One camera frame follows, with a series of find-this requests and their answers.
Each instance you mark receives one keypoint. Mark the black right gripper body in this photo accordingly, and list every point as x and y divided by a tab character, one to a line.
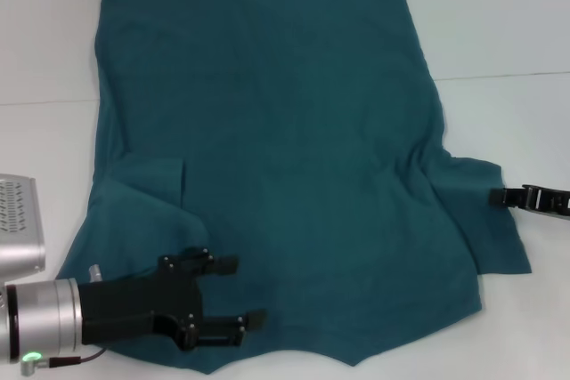
556	204

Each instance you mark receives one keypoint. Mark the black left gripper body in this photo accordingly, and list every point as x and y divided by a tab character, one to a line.
133	304

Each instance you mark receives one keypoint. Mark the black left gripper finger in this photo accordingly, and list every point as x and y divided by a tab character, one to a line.
222	329
225	264

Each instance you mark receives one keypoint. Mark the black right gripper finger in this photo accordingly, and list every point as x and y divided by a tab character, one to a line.
512	196

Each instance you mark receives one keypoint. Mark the blue shirt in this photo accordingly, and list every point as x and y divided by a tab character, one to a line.
289	131

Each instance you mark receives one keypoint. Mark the silver elbow plug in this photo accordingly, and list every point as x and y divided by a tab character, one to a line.
32	357

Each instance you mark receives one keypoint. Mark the silver round connector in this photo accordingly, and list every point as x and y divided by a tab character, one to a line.
93	272

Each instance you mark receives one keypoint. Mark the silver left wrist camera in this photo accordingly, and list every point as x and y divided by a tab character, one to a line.
18	220

